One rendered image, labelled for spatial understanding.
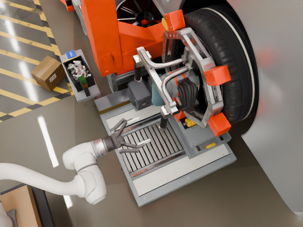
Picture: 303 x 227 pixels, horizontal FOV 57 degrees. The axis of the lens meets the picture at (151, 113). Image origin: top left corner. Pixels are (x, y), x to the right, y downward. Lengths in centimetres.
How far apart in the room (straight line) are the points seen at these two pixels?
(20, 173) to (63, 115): 129
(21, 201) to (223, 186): 141
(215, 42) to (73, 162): 86
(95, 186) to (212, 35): 86
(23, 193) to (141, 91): 102
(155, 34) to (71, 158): 105
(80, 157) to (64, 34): 187
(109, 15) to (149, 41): 41
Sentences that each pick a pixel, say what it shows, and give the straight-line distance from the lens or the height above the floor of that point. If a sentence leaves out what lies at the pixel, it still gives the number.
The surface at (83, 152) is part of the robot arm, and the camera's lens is 135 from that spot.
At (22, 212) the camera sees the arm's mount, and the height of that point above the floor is 38.
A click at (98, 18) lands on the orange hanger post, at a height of 104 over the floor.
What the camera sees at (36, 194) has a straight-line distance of 199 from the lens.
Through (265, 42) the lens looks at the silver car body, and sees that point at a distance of 115.
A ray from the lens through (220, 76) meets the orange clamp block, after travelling 124.
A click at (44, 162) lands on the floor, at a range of 236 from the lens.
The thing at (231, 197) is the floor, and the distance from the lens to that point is 226.
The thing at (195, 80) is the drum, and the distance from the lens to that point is 152.
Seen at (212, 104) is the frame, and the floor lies 98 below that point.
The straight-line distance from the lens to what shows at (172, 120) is 220.
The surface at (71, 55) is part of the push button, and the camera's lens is 218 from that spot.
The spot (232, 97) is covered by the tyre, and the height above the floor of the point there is 102.
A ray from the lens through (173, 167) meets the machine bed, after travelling 214.
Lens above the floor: 213
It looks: 63 degrees down
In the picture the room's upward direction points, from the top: 2 degrees clockwise
